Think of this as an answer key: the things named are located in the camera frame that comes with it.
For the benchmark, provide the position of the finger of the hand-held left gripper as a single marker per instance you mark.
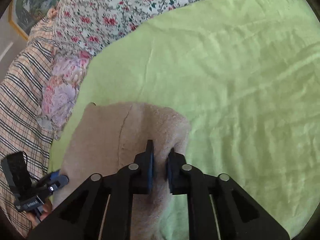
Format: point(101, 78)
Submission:
point(55, 173)
point(58, 182)

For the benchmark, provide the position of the pastel floral ruffled cloth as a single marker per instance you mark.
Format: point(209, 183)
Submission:
point(62, 92)

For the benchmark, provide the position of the light green bed sheet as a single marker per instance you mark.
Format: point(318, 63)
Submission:
point(225, 92)

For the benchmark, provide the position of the person's left hand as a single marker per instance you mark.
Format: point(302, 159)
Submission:
point(42, 211)

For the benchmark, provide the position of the rose print floral quilt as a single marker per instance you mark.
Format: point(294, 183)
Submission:
point(117, 12)

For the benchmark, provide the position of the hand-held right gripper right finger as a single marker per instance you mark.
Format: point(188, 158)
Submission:
point(170, 173)

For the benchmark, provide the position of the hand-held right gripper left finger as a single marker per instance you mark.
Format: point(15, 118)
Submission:
point(149, 172)

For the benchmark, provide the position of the plaid checked quilt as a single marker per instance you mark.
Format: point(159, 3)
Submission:
point(22, 100)

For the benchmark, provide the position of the beige knitted sweater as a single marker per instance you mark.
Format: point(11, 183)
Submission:
point(120, 140)

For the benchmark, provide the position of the framed wall picture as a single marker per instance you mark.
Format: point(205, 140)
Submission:
point(32, 2)

